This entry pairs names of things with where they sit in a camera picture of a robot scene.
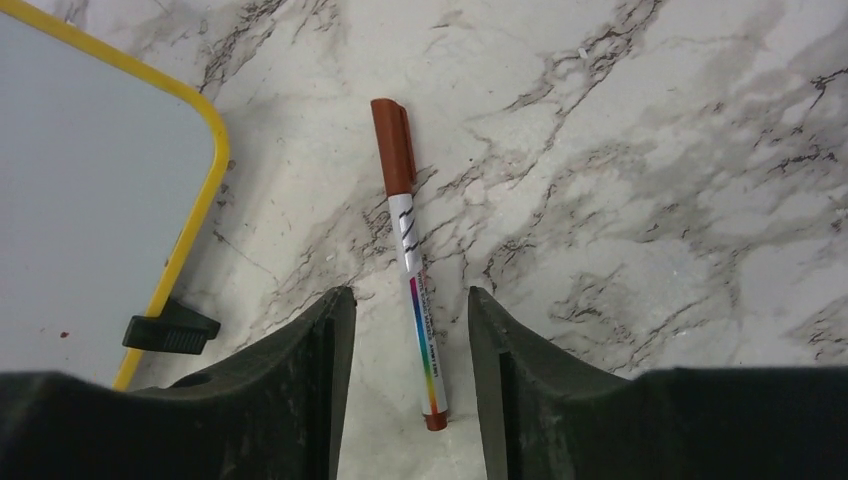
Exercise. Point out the red marker cap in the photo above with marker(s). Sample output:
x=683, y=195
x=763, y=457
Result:
x=395, y=146

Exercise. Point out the white dry erase marker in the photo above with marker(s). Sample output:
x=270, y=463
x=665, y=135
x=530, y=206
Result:
x=434, y=403

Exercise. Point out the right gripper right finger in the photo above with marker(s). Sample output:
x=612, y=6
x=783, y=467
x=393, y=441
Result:
x=545, y=414

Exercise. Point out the yellow framed whiteboard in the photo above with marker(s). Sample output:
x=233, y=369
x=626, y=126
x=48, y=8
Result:
x=108, y=169

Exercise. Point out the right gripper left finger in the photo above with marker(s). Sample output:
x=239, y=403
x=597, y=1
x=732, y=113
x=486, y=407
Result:
x=274, y=410

